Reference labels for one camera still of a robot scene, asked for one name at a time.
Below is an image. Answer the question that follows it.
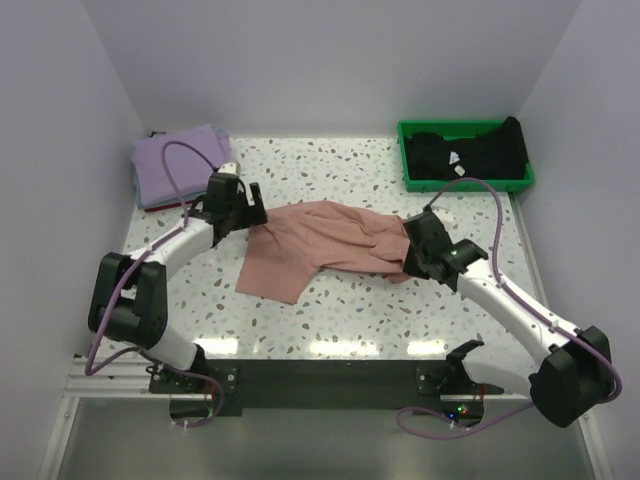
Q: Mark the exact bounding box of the pink printed t shirt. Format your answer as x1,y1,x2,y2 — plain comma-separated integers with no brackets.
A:
235,201,410,305

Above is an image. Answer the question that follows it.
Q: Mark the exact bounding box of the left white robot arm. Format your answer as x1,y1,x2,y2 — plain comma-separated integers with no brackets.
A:
85,172,268,392

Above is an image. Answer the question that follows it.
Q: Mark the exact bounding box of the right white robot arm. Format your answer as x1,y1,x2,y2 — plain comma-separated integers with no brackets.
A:
403,208,621,428

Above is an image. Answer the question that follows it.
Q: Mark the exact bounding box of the folded purple t shirt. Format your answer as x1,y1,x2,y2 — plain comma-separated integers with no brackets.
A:
131,124,231,200

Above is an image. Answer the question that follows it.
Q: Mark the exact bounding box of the folded dark red t shirt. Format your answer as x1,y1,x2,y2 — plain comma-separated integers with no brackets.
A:
143,197,198,213

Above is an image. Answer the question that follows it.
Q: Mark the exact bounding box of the black t shirt in bin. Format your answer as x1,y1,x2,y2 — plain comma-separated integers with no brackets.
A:
403,116,529,181

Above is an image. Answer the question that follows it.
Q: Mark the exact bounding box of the green plastic bin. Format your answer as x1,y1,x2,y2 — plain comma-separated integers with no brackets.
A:
397,119,535,193

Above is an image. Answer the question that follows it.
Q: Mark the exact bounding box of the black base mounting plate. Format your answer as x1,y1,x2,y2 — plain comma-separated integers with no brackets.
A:
146,359,503,420

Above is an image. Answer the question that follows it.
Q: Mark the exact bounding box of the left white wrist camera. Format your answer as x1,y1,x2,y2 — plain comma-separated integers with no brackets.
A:
217,161,242,177

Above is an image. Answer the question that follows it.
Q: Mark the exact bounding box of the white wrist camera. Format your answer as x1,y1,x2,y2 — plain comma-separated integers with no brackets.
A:
426,206,456,228
217,161,242,177

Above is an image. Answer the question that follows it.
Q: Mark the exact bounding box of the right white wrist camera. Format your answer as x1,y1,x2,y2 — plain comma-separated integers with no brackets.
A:
426,206,456,228

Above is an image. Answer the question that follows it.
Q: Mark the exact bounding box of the aluminium frame rail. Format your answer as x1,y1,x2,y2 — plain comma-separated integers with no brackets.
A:
66,351,541,396

